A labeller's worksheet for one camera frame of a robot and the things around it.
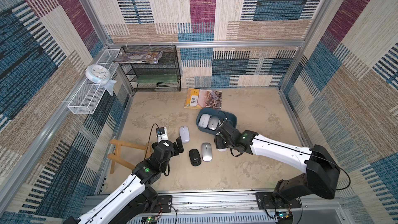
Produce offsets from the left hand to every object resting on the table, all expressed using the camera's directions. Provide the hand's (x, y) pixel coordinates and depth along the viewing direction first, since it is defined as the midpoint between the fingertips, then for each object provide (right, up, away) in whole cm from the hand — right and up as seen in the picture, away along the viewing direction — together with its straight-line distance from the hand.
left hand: (173, 138), depth 80 cm
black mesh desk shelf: (-12, +37, +31) cm, 50 cm away
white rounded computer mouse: (+16, +7, +19) cm, 26 cm away
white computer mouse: (+4, 0, +17) cm, 17 cm away
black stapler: (-12, +31, +31) cm, 45 cm away
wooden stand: (-34, -12, +10) cm, 37 cm away
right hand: (+23, -1, +4) cm, 24 cm away
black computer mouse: (+11, -12, +6) cm, 17 cm away
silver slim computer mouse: (+17, -9, +8) cm, 22 cm away
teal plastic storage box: (+33, +9, +20) cm, 40 cm away
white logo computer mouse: (+25, -5, -2) cm, 25 cm away
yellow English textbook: (+12, +21, +35) cm, 43 cm away
